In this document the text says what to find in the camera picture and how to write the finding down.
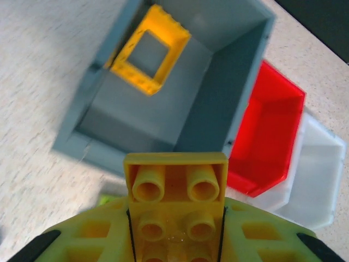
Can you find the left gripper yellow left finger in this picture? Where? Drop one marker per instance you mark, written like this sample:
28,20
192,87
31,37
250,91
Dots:
95,232

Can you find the red plastic bin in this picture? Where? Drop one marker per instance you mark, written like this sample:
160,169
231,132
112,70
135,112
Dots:
267,131

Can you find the green lego brick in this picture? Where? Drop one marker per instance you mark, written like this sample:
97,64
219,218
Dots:
105,200

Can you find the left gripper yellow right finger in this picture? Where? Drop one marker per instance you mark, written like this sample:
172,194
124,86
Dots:
259,234

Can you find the white plastic bin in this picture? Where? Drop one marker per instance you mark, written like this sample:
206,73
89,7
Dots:
313,177

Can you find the orange-yellow lego brick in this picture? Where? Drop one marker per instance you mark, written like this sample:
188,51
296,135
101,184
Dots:
174,191

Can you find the yellow lego window frame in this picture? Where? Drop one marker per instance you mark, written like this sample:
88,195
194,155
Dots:
163,24

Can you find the grey plastic bin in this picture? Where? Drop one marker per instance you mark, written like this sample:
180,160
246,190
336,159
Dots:
163,109

